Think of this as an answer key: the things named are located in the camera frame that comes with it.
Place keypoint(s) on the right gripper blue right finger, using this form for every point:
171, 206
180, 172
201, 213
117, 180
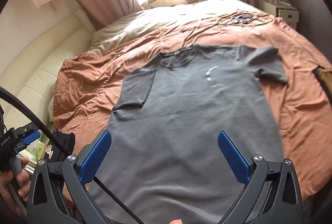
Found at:
237, 157

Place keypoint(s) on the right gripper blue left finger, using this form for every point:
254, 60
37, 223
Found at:
92, 155

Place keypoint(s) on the grey t-shirt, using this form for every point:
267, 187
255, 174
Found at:
164, 162

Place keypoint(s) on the person's right hand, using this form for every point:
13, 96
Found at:
176, 221

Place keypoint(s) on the green tissue pack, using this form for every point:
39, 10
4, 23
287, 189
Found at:
36, 149

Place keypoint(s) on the cream padded headboard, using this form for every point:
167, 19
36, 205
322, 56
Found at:
32, 74

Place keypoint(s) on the orange-brown quilt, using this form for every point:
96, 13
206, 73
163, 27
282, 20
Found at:
88, 86

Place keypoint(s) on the mustard brown garment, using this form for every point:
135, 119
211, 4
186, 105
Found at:
324, 77

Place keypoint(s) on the beige bed sheet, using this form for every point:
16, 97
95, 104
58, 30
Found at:
138, 24

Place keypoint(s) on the white bedside cabinet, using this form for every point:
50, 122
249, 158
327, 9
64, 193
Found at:
289, 14

